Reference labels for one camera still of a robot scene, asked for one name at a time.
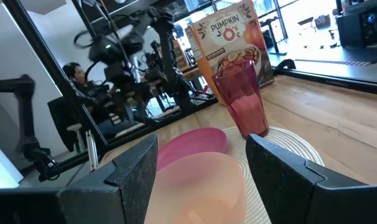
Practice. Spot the peach plastic bowl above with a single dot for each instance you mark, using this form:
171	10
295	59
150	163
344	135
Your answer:
198	189

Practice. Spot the black computer tower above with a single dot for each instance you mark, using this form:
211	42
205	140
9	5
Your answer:
358	26

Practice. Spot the white round woven placemat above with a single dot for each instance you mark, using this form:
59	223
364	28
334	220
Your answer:
291	146

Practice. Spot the orange pumpkin cereal box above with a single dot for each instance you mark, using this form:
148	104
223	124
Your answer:
229	34

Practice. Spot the red translucent tumbler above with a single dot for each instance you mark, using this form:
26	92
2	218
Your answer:
243	102

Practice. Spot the black metal table frame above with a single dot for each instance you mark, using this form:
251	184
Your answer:
331	81

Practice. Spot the magenta plastic plate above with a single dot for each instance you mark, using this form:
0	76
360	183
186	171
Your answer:
191	144

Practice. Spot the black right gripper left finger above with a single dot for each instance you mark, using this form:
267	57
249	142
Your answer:
82	202

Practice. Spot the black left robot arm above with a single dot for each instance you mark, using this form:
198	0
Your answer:
166	62

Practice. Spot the person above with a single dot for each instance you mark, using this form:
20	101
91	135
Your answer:
79	81

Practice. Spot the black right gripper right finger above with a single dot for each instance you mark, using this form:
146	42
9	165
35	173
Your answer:
300	196

